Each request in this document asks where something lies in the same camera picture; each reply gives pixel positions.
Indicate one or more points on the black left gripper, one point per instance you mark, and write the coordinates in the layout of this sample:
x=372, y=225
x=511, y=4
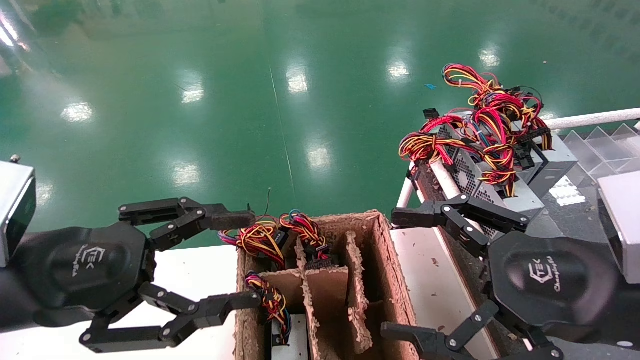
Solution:
x=85, y=270

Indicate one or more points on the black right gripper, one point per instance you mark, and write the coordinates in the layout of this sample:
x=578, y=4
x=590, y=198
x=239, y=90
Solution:
x=550, y=280

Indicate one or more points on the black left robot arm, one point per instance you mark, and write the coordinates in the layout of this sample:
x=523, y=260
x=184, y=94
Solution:
x=6, y=300

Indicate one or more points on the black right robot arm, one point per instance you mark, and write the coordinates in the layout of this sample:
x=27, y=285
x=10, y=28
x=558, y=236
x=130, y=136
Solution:
x=631, y=310

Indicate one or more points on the brown cardboard box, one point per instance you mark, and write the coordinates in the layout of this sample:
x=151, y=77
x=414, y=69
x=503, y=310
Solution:
x=395, y=300

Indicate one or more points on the long cardboard divider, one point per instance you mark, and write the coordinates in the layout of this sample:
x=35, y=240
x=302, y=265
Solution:
x=357, y=300
x=312, y=330

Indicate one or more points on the short white pipe leg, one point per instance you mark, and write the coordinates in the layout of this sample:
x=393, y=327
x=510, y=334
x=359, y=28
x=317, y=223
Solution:
x=406, y=195

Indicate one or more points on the cross cardboard divider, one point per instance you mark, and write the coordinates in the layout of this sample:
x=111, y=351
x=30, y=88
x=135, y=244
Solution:
x=327, y=287

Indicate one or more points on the black conveyor belt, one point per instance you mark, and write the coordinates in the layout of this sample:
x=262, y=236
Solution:
x=575, y=215

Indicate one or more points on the white horizontal pipe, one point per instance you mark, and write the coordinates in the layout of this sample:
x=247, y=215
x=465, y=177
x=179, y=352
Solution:
x=590, y=120

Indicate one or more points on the long white pipe rail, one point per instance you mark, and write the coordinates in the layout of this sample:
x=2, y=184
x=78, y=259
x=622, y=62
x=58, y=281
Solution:
x=442, y=180

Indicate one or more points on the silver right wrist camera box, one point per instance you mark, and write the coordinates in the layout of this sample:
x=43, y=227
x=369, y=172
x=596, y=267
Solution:
x=622, y=225

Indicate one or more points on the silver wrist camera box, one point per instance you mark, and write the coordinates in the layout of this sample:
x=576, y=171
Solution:
x=622, y=225
x=12, y=210

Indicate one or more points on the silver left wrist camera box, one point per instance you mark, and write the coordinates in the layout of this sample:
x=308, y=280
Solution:
x=12, y=210

